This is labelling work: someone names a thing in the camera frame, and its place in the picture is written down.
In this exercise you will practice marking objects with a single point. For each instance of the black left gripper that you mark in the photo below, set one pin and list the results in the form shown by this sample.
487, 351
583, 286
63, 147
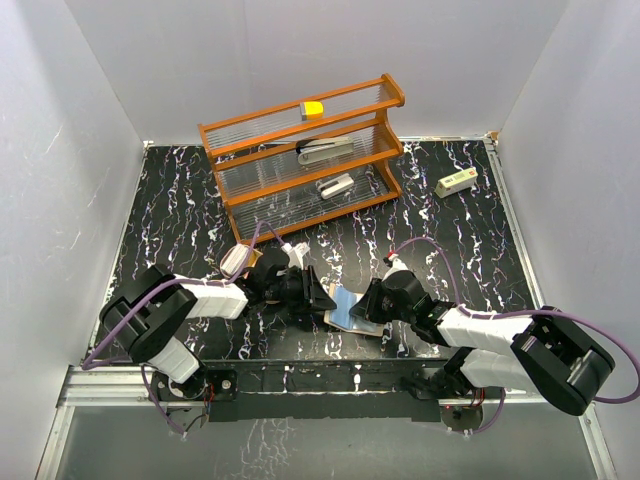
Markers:
312, 296

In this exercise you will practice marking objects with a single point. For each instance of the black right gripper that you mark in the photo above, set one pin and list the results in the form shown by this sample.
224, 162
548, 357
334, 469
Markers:
367, 307

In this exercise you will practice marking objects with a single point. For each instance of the pink leather card holder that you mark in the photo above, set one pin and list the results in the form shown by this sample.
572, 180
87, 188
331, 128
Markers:
360, 326

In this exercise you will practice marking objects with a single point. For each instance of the white card stack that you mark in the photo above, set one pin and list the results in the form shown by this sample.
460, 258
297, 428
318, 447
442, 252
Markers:
233, 259

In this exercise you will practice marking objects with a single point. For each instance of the beige card box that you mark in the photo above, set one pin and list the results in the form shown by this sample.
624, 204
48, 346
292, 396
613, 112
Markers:
264, 275

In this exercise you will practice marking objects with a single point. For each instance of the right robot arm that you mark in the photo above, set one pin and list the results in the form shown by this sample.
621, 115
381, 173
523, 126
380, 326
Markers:
540, 353

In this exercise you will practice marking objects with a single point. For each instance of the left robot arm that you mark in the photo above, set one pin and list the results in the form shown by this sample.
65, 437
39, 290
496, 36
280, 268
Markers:
144, 315

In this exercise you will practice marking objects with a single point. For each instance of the small white stapler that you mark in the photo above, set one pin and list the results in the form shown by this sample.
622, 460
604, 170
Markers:
335, 186

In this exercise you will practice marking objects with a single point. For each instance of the orange wooden shelf rack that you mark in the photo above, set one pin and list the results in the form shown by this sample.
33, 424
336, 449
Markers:
255, 165

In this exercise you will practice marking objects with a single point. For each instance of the large grey black stapler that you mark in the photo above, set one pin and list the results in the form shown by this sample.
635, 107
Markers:
315, 150

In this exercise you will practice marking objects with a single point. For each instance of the white staples box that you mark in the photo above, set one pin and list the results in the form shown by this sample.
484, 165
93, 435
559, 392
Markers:
456, 182

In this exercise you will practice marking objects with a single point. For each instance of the yellow grey tape dispenser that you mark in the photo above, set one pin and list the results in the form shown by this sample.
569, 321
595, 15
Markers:
311, 110

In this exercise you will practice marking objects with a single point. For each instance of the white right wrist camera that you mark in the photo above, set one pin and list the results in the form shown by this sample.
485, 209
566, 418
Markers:
394, 263

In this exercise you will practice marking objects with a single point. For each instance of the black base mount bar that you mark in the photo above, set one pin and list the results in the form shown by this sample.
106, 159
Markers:
320, 389

